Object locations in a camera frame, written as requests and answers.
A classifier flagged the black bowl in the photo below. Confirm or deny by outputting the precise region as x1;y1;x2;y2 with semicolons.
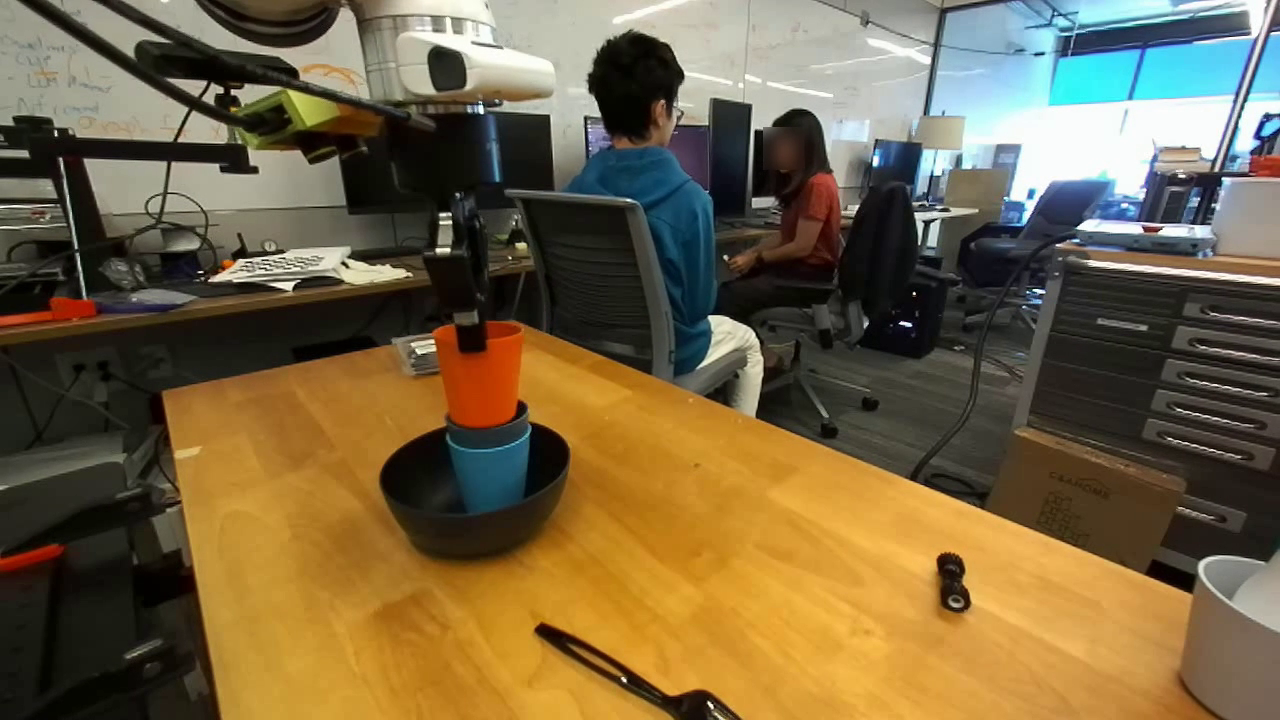
375;419;571;559

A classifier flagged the black office chair with jacket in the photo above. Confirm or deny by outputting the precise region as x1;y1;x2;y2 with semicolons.
754;175;924;444

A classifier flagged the red tool on bench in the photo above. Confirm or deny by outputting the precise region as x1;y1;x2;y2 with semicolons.
0;293;101;333

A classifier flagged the grey storage bin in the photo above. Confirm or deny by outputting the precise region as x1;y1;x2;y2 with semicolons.
0;430;135;552

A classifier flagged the orange plastic cup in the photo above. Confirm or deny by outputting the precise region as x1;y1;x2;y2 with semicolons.
431;315;527;430

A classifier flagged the person in blue hoodie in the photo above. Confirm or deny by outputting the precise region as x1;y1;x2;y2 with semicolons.
563;29;767;414

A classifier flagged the light blue plastic cup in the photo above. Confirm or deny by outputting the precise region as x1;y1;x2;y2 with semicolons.
444;426;537;515

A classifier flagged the person in red shirt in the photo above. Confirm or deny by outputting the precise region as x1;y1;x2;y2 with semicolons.
722;108;847;315

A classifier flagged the long wooden workbench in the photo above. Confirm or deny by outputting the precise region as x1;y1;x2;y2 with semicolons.
0;245;537;352

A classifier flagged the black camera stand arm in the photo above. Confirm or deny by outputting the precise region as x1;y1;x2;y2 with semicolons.
0;112;265;302

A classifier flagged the cardboard box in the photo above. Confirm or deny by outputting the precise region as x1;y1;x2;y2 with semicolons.
982;423;1193;576

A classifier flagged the white lamp shade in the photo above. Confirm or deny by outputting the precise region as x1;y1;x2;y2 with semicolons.
916;112;968;153

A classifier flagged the stack of white papers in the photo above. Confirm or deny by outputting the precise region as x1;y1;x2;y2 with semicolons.
207;245;414;296

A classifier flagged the grey drawer tool cabinet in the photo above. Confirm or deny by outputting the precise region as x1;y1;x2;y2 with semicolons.
1025;249;1280;563

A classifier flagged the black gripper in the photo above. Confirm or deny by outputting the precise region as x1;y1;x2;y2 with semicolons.
397;112;508;354

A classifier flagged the red clamp handle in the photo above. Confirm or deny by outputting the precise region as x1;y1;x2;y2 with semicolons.
0;537;67;578

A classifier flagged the black camera on stand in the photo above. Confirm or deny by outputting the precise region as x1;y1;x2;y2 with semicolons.
130;37;300;91

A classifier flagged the grey mesh office chair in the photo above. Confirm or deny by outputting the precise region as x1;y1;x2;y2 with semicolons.
505;187;674;384

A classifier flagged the metal fork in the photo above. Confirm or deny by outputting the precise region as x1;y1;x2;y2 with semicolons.
533;620;742;720

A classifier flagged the yellow-green wrist camera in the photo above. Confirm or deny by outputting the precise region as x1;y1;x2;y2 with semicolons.
232;87;391;166

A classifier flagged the small black clip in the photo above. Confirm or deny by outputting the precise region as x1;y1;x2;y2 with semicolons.
932;547;975;614

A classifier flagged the black upright monitor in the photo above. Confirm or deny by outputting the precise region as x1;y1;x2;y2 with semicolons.
702;96;761;224

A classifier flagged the large black monitor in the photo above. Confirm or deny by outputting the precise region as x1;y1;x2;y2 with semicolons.
336;108;556;217

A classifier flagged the white box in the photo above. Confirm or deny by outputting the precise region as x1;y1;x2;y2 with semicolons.
1208;170;1280;261

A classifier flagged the white cylindrical container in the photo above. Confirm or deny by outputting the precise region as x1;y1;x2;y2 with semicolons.
1176;552;1280;720

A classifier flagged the black device on cabinet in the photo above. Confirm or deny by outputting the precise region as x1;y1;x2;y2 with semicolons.
1135;144;1214;226

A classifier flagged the dark blue office chair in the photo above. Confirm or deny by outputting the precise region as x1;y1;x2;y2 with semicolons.
957;175;1117;337

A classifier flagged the dark teal green cup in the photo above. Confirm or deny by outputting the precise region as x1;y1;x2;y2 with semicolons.
440;400;537;450

